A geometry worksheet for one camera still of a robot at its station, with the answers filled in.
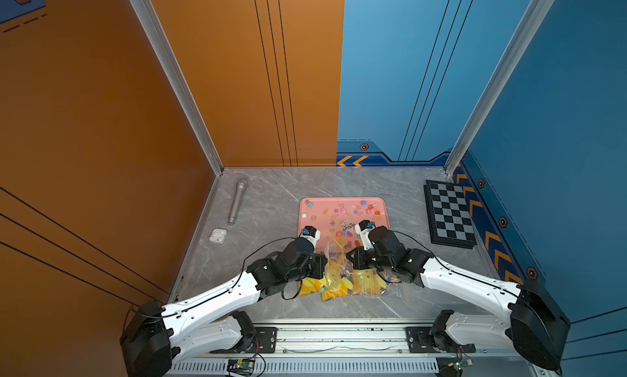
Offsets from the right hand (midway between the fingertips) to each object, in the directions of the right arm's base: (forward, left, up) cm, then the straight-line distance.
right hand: (346, 256), depth 80 cm
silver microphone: (+37, +45, -7) cm, 59 cm away
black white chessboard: (+22, -44, -8) cm, 50 cm away
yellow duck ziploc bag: (-7, +12, -7) cm, 15 cm away
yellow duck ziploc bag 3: (-7, -8, -6) cm, 12 cm away
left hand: (-2, +5, +2) cm, 6 cm away
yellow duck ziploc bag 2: (0, +2, -8) cm, 8 cm away
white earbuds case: (+13, +50, -9) cm, 52 cm away
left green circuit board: (-29, +32, -13) cm, 45 cm away
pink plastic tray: (+23, +1, -10) cm, 25 cm away
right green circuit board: (-28, -30, -12) cm, 43 cm away
